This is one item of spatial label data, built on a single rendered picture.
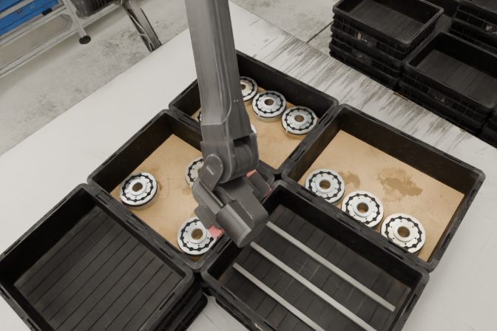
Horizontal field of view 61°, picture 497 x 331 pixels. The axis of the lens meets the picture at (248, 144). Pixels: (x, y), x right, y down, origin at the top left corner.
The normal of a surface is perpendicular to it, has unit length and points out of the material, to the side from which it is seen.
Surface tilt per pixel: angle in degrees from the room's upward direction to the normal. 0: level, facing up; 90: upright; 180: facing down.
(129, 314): 0
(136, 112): 0
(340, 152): 0
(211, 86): 56
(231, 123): 62
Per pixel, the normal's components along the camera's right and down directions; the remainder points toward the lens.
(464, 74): -0.08, -0.58
